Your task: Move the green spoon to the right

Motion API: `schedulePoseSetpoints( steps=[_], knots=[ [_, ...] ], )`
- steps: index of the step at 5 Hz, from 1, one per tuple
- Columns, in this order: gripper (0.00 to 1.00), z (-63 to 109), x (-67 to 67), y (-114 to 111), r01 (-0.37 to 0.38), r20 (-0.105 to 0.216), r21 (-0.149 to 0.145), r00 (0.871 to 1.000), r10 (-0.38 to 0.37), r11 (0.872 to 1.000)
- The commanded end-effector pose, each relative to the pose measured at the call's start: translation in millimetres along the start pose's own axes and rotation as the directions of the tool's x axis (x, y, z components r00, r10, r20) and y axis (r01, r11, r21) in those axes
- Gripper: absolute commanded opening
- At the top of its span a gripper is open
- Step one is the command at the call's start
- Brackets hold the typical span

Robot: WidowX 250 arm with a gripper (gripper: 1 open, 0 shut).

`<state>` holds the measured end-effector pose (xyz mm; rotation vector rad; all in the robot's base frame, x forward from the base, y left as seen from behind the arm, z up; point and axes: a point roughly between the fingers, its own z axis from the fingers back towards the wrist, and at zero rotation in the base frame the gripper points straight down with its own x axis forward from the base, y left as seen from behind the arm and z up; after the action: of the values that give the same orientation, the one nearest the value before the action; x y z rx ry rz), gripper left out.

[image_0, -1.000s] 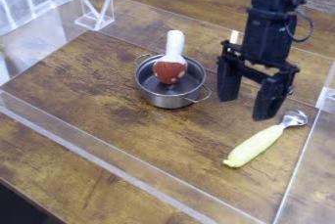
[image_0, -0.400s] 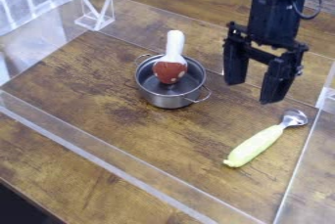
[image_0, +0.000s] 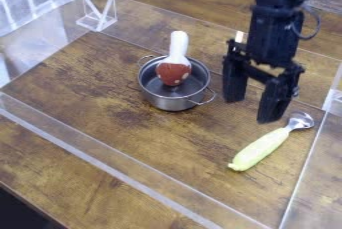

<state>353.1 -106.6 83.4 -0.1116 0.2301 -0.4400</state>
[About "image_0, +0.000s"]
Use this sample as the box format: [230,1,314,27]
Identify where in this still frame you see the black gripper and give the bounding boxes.
[223,39,305,124]

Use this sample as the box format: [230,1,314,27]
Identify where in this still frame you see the small steel pot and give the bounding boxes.
[138,55,217,112]

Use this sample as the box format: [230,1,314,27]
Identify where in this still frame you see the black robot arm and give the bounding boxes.
[223,0,308,124]

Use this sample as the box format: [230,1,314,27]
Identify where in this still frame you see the red white toy mushroom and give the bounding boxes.
[155,31,191,86]

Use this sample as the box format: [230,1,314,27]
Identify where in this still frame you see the clear acrylic bracket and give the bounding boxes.
[76,0,118,32]

